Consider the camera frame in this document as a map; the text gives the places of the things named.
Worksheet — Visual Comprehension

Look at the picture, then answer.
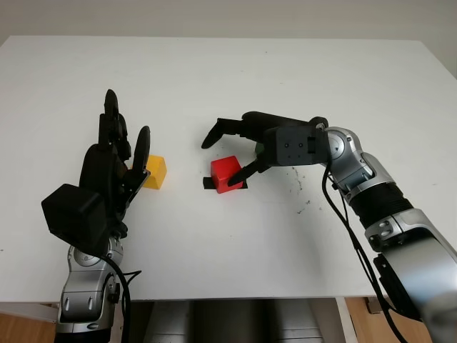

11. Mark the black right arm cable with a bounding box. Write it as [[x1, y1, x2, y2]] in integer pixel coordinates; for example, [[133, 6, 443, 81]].
[[321, 166, 404, 343]]

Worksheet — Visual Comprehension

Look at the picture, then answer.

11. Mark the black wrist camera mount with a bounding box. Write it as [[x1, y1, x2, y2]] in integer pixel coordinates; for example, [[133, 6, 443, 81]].
[[41, 184, 108, 255], [262, 124, 330, 169]]

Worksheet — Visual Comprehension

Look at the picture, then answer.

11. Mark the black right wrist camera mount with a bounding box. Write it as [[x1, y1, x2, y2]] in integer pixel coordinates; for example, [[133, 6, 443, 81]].
[[262, 124, 330, 169]]

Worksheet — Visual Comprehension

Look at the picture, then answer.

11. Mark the red wooden block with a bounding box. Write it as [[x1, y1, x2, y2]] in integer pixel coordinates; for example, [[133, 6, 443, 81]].
[[210, 155, 247, 194]]

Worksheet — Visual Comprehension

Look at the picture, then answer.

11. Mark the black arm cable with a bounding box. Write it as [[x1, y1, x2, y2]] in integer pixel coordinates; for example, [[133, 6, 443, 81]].
[[321, 166, 404, 343], [105, 255, 142, 343]]

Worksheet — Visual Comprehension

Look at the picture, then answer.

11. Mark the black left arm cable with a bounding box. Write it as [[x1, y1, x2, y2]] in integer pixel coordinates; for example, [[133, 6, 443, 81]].
[[105, 255, 142, 343]]

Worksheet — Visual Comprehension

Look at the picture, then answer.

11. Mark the white table leg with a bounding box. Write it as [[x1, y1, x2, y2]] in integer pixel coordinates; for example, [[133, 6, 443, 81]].
[[335, 298, 358, 343]]

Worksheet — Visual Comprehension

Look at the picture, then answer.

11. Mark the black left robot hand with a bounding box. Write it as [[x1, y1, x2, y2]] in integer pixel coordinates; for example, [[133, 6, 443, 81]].
[[79, 89, 152, 239]]

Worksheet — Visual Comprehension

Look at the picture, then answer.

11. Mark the yellow wooden block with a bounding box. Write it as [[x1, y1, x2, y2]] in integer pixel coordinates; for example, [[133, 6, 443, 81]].
[[131, 154, 168, 190]]

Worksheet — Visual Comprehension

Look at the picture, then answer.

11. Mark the grey robot lower body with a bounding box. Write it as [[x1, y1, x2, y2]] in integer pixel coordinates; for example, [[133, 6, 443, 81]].
[[131, 299, 338, 343]]

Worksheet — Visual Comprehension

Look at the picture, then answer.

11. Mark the black tape strip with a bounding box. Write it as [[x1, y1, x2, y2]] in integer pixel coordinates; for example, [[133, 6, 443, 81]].
[[202, 177, 249, 190]]

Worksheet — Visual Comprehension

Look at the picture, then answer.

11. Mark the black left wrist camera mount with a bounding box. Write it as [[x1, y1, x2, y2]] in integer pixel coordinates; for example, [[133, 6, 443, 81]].
[[41, 184, 108, 255]]

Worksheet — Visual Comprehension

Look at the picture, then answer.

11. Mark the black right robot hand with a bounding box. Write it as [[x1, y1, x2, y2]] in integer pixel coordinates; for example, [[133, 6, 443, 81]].
[[201, 111, 329, 188]]

